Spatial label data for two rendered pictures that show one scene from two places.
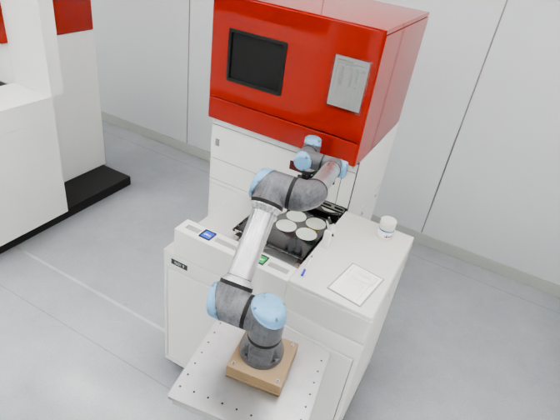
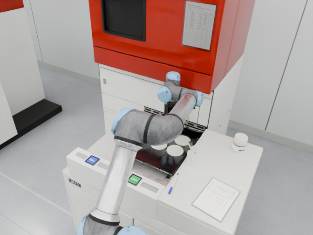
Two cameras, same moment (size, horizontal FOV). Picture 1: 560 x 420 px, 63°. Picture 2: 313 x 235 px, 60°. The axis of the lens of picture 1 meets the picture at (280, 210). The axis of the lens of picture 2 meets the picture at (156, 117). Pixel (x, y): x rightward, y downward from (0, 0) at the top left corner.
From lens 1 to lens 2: 58 cm
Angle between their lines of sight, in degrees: 4
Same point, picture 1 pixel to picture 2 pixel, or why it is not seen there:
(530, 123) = not seen: outside the picture
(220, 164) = (109, 97)
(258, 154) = (135, 88)
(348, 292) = (210, 208)
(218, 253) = (100, 176)
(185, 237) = (74, 162)
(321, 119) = (179, 58)
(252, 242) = (115, 179)
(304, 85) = (163, 31)
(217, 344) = not seen: outside the picture
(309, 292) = (175, 210)
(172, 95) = (87, 48)
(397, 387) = not seen: outside the picture
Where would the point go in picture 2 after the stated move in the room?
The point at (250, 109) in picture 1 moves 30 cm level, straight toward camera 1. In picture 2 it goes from (124, 54) to (118, 76)
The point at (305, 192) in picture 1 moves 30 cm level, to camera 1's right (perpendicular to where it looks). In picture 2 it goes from (160, 129) to (246, 137)
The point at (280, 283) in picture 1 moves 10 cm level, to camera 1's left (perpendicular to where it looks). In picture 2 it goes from (151, 201) to (130, 199)
